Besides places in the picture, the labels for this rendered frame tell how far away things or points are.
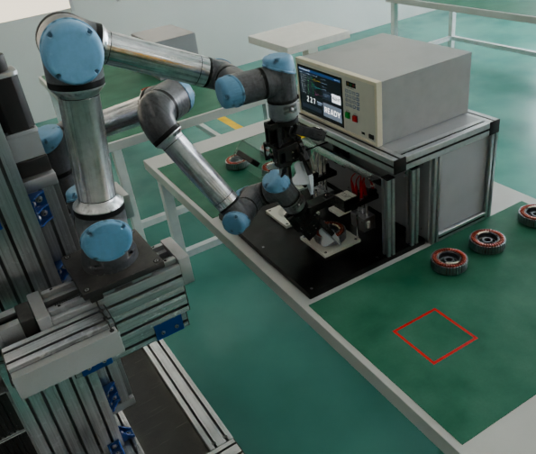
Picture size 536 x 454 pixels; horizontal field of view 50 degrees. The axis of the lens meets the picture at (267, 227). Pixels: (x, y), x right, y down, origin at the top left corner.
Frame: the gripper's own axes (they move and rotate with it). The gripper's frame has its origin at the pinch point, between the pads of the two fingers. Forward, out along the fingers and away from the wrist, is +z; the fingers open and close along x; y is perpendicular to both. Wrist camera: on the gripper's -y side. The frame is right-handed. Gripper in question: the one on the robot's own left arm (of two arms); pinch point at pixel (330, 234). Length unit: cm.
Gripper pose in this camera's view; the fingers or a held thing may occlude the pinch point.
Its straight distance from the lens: 197.7
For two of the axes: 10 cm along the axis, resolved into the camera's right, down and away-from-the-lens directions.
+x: 5.0, 4.0, -7.7
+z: 5.3, 5.5, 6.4
